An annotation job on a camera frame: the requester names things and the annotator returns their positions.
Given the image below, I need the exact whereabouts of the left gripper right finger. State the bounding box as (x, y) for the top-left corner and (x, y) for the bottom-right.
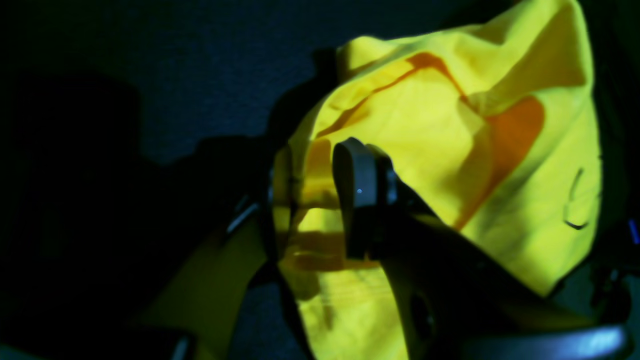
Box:
(333, 137), (631, 360)

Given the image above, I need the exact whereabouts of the yellow t-shirt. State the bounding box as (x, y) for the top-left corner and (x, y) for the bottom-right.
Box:
(275, 0), (602, 360)

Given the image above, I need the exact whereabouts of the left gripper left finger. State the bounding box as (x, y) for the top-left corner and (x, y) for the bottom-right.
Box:
(90, 145), (301, 360)

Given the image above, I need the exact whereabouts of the black table cloth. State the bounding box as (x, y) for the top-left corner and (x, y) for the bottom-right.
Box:
(1, 0), (639, 360)

